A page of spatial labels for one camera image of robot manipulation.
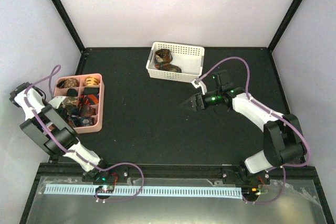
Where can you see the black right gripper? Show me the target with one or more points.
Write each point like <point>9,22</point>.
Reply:
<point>195,103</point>

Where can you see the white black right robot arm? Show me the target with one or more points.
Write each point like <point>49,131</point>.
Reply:
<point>282,134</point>

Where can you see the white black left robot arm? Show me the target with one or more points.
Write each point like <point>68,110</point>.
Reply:
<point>53,134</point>

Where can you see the white perforated plastic basket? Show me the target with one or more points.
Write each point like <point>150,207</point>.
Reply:
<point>187,57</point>

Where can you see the brown patterned tie in basket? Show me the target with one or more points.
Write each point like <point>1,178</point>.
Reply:
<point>163,59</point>

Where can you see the orange navy striped tie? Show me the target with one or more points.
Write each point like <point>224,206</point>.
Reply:
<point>90,99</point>

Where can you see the orange patterned rolled tie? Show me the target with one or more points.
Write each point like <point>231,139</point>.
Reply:
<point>91,81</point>

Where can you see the pink divided organizer tray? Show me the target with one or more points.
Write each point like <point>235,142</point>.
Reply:
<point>95,111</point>

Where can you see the dark geometric rolled tie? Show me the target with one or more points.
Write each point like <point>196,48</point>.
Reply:
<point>76,121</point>

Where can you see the black rolled tie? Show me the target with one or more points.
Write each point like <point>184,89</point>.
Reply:
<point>71,92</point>

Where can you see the camouflage rolled tie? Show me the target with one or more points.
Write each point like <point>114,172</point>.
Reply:
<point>70,102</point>

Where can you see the brown monogram rolled tie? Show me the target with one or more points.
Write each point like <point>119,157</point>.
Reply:
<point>68,83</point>

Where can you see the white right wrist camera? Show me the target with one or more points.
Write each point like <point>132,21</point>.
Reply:
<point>199,84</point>

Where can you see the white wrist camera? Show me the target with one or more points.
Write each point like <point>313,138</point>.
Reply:
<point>199,84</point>
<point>57,101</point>

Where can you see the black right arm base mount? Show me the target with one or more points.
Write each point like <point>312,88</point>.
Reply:
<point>239,175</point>

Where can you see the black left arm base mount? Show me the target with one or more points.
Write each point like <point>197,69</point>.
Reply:
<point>118,174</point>

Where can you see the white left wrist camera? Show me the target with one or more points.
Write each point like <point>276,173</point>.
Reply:
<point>57,101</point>

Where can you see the light blue slotted cable duct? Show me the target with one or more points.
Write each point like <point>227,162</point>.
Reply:
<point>145,191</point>

